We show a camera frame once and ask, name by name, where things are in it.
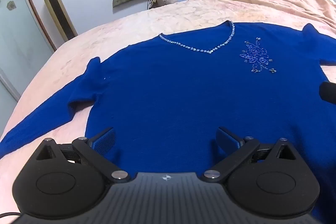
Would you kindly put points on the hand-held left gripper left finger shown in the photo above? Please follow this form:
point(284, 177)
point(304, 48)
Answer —
point(103, 140)

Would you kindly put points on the blue beaded sweater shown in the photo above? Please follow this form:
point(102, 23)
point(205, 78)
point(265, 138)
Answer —
point(170, 92)

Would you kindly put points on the gold tower air conditioner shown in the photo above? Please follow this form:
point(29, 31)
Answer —
point(56, 11)

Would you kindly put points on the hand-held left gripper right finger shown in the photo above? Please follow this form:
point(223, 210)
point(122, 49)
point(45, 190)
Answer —
point(226, 139)

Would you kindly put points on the pink bedspread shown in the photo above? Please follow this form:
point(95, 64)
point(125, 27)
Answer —
point(60, 56)

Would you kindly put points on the flower sticker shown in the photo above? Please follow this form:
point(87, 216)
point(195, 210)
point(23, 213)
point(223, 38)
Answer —
point(11, 5)

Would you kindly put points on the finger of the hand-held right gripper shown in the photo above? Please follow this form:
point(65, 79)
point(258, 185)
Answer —
point(328, 92)

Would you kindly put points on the glass door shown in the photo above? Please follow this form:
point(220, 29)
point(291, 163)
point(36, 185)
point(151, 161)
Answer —
point(18, 37)

